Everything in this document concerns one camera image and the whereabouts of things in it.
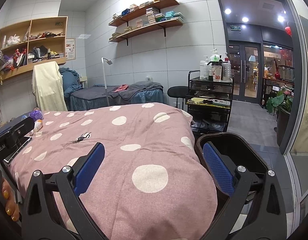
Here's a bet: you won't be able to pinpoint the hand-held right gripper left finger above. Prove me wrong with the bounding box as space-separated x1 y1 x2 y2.
20 142 106 240

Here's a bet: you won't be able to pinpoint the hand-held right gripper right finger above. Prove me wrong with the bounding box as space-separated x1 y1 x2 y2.
202 142 288 240

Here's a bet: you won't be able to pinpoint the black trash bin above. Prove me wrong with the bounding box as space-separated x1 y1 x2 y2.
195 132 276 205

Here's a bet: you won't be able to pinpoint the person's left hand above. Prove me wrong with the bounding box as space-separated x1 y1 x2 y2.
0 179 21 223

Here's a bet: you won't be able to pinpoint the purple pouch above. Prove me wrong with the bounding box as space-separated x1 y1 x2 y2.
29 109 44 122

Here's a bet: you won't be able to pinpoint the cream towel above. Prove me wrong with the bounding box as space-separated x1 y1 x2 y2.
32 61 68 112

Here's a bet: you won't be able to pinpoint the pink polka-dot blanket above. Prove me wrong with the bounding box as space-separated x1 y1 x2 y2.
9 102 218 240

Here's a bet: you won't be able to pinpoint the wooden cubby shelf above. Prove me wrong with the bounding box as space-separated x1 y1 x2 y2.
0 16 69 85

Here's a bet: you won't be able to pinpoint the massage bed grey blanket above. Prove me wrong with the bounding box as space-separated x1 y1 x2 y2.
69 81 164 112

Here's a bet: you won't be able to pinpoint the black trolley cart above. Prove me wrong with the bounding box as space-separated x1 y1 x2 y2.
185 70 235 133

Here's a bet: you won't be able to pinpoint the pile of blue cloth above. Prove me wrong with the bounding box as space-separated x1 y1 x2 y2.
59 67 83 98

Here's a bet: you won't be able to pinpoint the red and white bags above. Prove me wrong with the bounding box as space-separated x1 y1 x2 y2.
11 48 28 68

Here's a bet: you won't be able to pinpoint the black stool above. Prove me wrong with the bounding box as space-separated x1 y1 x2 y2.
167 86 189 109

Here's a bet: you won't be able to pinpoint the potted green plant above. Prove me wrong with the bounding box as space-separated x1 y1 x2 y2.
266 86 294 147

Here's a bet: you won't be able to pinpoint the pile of dark pouches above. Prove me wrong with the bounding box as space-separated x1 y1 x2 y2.
29 45 51 58

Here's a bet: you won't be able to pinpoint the row of small boxes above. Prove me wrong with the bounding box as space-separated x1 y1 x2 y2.
28 52 65 64

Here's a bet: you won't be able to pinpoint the black display table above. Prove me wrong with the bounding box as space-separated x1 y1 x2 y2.
263 76 294 108

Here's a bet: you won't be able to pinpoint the clear ribbed bottle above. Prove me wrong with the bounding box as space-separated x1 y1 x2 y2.
223 62 232 80

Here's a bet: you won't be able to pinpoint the white plastic bag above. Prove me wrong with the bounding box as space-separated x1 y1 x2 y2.
6 35 21 47

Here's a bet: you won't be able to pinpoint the white floor lamp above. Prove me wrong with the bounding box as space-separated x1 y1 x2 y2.
101 57 114 107

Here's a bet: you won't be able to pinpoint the green label pump bottle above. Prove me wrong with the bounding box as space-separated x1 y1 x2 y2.
210 49 221 63

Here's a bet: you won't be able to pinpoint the pile of small tools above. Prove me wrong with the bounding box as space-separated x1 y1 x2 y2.
30 31 64 39

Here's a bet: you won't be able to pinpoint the wall poster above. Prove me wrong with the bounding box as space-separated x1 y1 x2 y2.
65 38 76 60

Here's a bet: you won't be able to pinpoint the long wooden wall shelf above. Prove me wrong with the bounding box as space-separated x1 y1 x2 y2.
109 19 184 46

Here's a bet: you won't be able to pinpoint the dark grey door frame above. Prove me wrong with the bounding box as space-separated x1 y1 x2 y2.
214 0 308 155

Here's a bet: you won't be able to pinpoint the wooden wall shelves with boxes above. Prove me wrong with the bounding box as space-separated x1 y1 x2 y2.
111 6 184 39

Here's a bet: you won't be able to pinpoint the short wooden wall shelf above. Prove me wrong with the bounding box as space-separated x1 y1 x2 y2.
108 0 180 27

